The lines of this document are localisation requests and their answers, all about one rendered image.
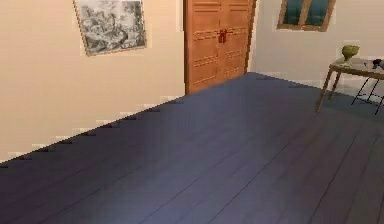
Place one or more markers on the brown wooden double door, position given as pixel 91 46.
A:
pixel 216 50

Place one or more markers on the wooden framed window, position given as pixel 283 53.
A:
pixel 305 14

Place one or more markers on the light wooden table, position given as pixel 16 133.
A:
pixel 353 68

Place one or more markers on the green goblet vase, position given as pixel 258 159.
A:
pixel 349 52

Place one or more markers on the black metal chair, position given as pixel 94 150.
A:
pixel 368 95

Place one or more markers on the small black object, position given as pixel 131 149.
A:
pixel 377 62

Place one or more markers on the grey framed wall picture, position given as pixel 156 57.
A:
pixel 111 25

